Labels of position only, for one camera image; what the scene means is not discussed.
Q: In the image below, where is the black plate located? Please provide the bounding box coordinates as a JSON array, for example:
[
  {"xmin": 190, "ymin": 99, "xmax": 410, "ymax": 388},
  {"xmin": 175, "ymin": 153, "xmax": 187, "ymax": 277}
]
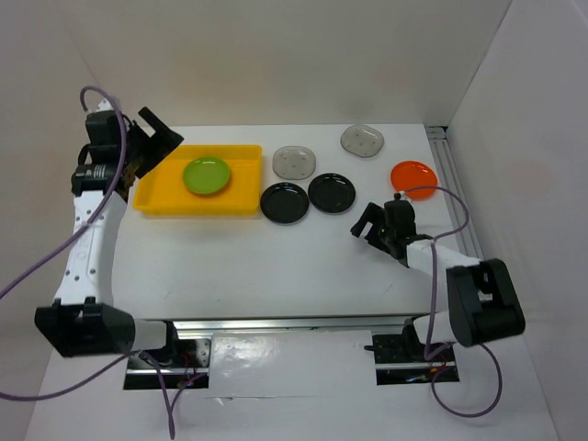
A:
[
  {"xmin": 260, "ymin": 182, "xmax": 310, "ymax": 224},
  {"xmin": 308, "ymin": 173, "xmax": 356, "ymax": 214}
]

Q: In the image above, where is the orange plate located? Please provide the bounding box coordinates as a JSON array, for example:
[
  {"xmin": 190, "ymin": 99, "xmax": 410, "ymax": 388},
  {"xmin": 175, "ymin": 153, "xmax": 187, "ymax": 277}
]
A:
[{"xmin": 390, "ymin": 161, "xmax": 438, "ymax": 200}]

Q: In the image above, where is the green plate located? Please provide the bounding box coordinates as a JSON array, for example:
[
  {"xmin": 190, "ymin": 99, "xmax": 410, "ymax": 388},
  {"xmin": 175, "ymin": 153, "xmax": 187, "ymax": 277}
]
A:
[{"xmin": 182, "ymin": 156, "xmax": 232, "ymax": 196}]

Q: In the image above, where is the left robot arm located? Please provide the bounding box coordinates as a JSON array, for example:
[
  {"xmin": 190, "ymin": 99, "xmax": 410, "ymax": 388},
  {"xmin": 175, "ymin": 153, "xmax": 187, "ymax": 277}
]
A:
[{"xmin": 34, "ymin": 107, "xmax": 184, "ymax": 367}]

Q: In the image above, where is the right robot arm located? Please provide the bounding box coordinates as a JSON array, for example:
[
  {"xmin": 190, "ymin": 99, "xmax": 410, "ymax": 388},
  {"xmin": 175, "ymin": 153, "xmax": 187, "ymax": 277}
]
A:
[{"xmin": 350, "ymin": 194, "xmax": 526, "ymax": 361}]

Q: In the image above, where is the yellow plastic bin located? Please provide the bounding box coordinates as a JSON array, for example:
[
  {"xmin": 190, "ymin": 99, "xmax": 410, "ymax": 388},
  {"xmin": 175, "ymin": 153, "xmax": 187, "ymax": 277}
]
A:
[{"xmin": 133, "ymin": 145, "xmax": 263, "ymax": 216}]

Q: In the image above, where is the grey translucent plate right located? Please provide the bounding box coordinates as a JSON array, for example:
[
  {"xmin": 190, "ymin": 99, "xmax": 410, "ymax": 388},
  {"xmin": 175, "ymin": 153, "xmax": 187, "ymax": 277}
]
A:
[{"xmin": 340, "ymin": 124, "xmax": 385, "ymax": 158}]

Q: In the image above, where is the grey translucent plate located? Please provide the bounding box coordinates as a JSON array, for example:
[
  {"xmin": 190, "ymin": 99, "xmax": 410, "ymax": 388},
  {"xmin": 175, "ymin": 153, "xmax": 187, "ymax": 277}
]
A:
[
  {"xmin": 272, "ymin": 146, "xmax": 317, "ymax": 180},
  {"xmin": 340, "ymin": 124, "xmax": 385, "ymax": 158}
]

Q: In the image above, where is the grey translucent plate left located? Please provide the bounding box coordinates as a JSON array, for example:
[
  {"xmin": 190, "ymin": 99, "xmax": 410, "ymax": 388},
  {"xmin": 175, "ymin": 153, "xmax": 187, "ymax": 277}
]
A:
[{"xmin": 272, "ymin": 146, "xmax": 317, "ymax": 180}]

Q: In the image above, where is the aluminium rail front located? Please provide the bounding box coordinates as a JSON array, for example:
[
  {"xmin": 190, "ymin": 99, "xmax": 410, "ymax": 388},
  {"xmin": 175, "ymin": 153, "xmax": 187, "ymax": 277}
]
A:
[{"xmin": 164, "ymin": 314, "xmax": 416, "ymax": 335}]

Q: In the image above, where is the aluminium rail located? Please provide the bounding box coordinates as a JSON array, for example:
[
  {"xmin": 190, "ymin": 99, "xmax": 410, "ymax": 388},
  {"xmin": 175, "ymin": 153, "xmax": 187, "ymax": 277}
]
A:
[
  {"xmin": 424, "ymin": 126, "xmax": 483, "ymax": 258},
  {"xmin": 164, "ymin": 314, "xmax": 416, "ymax": 335}
]

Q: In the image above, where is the aluminium rail right side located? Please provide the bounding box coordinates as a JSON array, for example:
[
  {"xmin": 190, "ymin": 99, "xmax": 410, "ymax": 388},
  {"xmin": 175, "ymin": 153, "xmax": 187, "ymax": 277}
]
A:
[{"xmin": 424, "ymin": 126, "xmax": 483, "ymax": 258}]

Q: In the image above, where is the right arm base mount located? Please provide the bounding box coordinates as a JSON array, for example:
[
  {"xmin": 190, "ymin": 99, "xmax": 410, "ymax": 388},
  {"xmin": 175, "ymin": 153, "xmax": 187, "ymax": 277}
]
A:
[{"xmin": 364, "ymin": 334, "xmax": 459, "ymax": 386}]

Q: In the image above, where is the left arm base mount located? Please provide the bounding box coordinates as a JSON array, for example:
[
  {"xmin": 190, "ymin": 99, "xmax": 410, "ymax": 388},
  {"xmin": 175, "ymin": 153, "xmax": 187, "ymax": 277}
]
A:
[{"xmin": 123, "ymin": 336, "xmax": 211, "ymax": 390}]

